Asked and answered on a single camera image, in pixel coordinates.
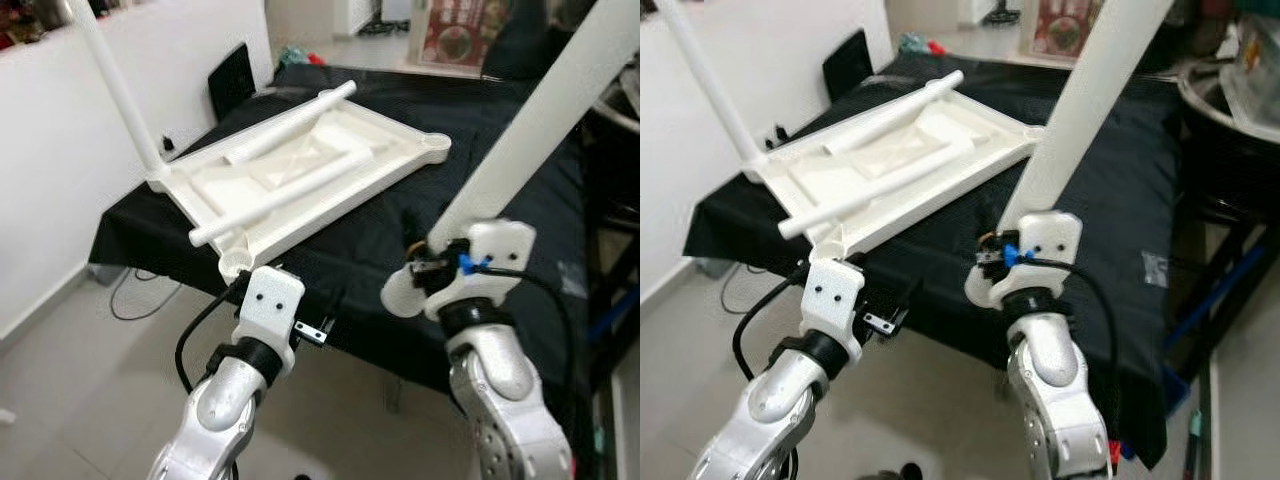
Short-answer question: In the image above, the white plastic children table top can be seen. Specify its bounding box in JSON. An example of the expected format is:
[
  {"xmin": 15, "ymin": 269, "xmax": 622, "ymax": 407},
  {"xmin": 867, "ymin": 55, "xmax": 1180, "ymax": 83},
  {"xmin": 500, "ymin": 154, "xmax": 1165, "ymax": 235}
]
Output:
[
  {"xmin": 150, "ymin": 95, "xmax": 453, "ymax": 281},
  {"xmin": 745, "ymin": 85, "xmax": 1046, "ymax": 266}
]

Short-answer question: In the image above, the clear tape piece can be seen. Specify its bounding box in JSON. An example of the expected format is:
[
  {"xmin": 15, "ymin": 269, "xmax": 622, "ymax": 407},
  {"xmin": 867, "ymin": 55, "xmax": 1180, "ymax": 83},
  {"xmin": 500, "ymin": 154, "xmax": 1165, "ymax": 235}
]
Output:
[
  {"xmin": 1140, "ymin": 250, "xmax": 1171, "ymax": 293},
  {"xmin": 558, "ymin": 262, "xmax": 591, "ymax": 301}
]

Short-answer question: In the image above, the black metal basin stand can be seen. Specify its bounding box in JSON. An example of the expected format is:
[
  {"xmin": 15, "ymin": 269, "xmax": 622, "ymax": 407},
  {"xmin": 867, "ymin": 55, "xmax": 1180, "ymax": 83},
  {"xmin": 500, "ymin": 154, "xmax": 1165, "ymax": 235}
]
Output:
[
  {"xmin": 1165, "ymin": 185, "xmax": 1280, "ymax": 386},
  {"xmin": 585, "ymin": 130, "xmax": 640, "ymax": 391}
]

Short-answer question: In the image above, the red printed carton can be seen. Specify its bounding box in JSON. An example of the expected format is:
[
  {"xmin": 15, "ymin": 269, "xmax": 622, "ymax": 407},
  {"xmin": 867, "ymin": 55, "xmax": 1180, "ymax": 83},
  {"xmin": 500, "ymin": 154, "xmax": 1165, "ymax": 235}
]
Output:
[
  {"xmin": 1030, "ymin": 0, "xmax": 1106, "ymax": 61},
  {"xmin": 418, "ymin": 0, "xmax": 511, "ymax": 71}
]

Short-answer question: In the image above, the blue plastic dustpan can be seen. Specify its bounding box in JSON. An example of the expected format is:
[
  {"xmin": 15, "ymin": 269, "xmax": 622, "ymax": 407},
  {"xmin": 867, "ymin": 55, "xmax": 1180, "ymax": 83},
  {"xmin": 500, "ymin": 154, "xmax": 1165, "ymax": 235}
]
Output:
[{"xmin": 1163, "ymin": 368, "xmax": 1193, "ymax": 413}]

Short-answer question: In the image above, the black round basin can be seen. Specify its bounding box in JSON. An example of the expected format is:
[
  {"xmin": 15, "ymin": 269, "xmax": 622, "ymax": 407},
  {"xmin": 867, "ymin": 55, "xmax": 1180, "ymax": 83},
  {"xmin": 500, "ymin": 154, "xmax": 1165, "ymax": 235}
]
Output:
[
  {"xmin": 590, "ymin": 65, "xmax": 640, "ymax": 136},
  {"xmin": 1178, "ymin": 60, "xmax": 1280, "ymax": 196}
]

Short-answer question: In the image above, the clear plastic storage box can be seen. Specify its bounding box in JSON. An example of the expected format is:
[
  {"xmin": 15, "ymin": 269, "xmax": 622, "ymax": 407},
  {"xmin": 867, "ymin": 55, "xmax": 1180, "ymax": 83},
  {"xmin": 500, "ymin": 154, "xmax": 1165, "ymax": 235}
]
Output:
[{"xmin": 1220, "ymin": 15, "xmax": 1280, "ymax": 131}]

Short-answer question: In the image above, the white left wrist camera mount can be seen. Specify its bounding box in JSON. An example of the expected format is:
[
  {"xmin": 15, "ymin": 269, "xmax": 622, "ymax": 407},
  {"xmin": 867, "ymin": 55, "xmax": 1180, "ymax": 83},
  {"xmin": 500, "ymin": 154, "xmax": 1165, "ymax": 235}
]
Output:
[
  {"xmin": 800, "ymin": 258, "xmax": 867, "ymax": 366},
  {"xmin": 233, "ymin": 265, "xmax": 306, "ymax": 376}
]

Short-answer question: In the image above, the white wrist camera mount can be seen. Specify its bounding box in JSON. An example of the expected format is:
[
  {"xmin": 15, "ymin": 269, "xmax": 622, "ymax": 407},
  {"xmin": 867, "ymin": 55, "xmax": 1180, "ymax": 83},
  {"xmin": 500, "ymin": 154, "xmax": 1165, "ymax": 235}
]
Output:
[
  {"xmin": 800, "ymin": 258, "xmax": 867, "ymax": 366},
  {"xmin": 425, "ymin": 220, "xmax": 536, "ymax": 323},
  {"xmin": 233, "ymin": 265, "xmax": 306, "ymax": 376},
  {"xmin": 988, "ymin": 212, "xmax": 1084, "ymax": 313}
]

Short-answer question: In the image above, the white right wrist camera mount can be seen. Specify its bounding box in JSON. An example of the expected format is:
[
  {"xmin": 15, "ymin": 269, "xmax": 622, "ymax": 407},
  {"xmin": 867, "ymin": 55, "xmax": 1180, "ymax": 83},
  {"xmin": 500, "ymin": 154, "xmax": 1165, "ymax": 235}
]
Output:
[
  {"xmin": 988, "ymin": 212, "xmax": 1084, "ymax": 313},
  {"xmin": 425, "ymin": 220, "xmax": 536, "ymax": 323}
]

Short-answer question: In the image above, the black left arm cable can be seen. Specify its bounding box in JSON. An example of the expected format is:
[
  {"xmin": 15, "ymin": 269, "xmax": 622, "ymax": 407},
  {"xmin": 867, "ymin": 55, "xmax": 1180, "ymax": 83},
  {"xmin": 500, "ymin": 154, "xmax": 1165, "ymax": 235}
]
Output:
[
  {"xmin": 732, "ymin": 265, "xmax": 813, "ymax": 381},
  {"xmin": 175, "ymin": 275, "xmax": 249, "ymax": 396}
]

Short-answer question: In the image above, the black floor cable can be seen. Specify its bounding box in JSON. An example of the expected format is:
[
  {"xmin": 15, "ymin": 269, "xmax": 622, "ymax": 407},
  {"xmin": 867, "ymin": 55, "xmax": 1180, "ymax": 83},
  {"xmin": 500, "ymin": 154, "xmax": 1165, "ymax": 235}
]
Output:
[{"xmin": 108, "ymin": 268, "xmax": 183, "ymax": 323}]

